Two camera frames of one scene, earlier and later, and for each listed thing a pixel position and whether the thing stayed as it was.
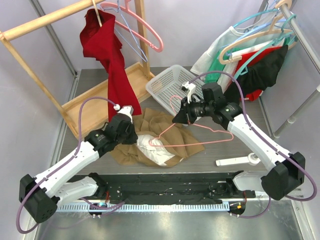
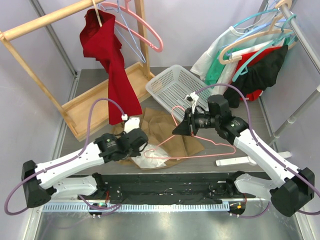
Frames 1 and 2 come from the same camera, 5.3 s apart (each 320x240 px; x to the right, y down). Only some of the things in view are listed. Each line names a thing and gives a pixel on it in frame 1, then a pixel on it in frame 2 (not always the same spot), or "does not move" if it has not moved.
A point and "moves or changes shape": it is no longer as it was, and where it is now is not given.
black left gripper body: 128,137 -> 134,153
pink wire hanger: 188,143 -> 145,152
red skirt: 104,44 does not move
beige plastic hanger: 97,13 does not move
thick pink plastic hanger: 128,30 does not move
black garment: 261,75 does not move
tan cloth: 179,139 moves or changes shape
